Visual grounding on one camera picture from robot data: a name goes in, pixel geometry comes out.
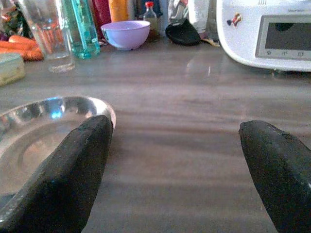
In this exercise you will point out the black round lid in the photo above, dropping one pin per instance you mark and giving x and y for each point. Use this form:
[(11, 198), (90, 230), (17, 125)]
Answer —
[(182, 34)]

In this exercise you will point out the teal glass bottle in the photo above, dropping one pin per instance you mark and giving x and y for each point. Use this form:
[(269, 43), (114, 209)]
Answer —
[(82, 29)]

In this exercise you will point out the white kitchen appliance with screen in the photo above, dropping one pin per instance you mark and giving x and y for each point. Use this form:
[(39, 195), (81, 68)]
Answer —
[(264, 36)]

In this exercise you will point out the orange carrot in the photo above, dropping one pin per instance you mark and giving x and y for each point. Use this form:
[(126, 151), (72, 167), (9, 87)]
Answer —
[(26, 54), (22, 40)]

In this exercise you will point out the small bottle with red cap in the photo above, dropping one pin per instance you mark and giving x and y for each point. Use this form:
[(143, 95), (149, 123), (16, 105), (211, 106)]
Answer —
[(150, 21)]

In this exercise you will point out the red container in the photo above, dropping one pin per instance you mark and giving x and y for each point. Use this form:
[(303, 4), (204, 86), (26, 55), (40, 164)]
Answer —
[(102, 14)]

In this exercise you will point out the printed plastic bag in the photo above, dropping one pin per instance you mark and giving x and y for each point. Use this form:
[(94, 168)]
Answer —
[(177, 9)]

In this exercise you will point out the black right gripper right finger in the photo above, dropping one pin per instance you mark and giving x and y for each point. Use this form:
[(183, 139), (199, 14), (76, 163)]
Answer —
[(279, 170)]

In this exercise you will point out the orange bottle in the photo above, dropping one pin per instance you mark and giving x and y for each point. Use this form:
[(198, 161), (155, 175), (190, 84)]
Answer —
[(118, 9)]

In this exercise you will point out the clear drinking glass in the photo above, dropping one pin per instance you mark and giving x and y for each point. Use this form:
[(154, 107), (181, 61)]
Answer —
[(48, 31)]

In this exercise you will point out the pale yellow box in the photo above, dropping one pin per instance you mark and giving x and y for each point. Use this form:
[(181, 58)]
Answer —
[(11, 69)]

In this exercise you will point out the white paper bag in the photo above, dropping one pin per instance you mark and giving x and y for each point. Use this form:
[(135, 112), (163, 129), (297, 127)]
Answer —
[(199, 14)]

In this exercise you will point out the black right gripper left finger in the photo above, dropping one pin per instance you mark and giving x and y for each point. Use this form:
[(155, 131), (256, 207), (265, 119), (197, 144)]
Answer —
[(65, 174)]

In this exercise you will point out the lilac plastic bowl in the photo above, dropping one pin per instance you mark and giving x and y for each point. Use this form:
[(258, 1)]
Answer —
[(126, 34)]

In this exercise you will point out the shiny steel plate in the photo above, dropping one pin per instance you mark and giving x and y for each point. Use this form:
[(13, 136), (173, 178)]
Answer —
[(36, 136)]

